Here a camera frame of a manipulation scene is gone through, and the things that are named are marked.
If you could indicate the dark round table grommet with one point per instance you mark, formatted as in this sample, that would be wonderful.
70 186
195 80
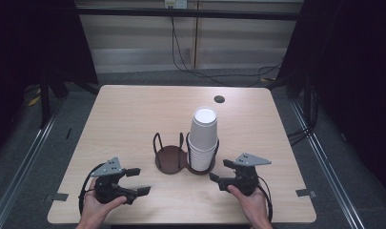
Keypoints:
219 99

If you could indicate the black horizontal frame bar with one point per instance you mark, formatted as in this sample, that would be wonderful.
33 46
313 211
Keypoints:
181 13

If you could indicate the person's left hand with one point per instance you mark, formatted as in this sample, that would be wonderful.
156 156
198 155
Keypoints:
95 210

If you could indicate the small black floor tape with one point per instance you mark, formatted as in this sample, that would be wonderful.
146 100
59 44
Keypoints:
68 133

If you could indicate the black curtain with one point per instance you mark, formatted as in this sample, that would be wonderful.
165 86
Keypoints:
352 63
31 41

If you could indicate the yellow floor tape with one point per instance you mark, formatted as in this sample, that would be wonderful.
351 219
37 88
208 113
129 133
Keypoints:
34 101

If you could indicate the stack of white paper cups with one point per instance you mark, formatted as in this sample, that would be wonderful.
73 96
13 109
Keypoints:
203 140

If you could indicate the white wall socket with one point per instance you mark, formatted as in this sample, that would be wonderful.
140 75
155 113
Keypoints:
176 4

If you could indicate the aluminium floor rail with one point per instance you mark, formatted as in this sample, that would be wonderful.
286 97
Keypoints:
25 165
327 171

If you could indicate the grey tape strip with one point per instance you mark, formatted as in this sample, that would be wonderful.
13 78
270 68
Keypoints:
58 197
306 192

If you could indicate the person's right hand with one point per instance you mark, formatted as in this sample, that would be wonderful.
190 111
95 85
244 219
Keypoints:
251 206

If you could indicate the black metal stand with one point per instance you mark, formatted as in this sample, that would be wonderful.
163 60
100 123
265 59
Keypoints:
45 101

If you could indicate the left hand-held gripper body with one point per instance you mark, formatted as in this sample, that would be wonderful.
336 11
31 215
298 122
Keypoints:
106 168

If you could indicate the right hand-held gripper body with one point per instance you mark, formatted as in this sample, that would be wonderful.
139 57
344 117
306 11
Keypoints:
244 178

